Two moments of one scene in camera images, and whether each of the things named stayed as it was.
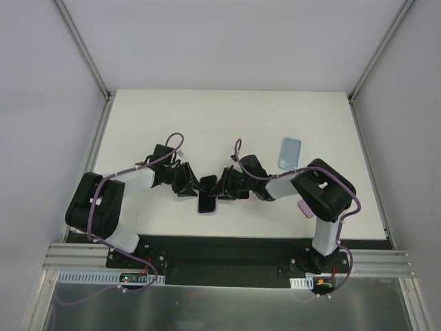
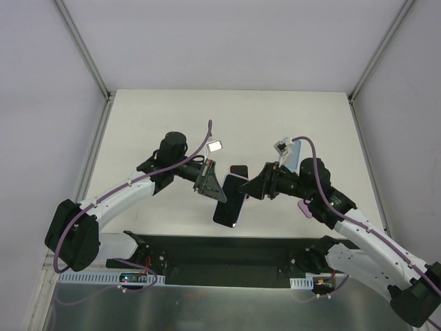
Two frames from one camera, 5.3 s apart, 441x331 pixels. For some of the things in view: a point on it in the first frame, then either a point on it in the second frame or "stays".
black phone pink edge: [207, 203] -> [227, 213]
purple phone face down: [305, 209] stays
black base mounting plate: [230, 261] stays
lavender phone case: [207, 205] -> [228, 212]
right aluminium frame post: [404, 8] stays
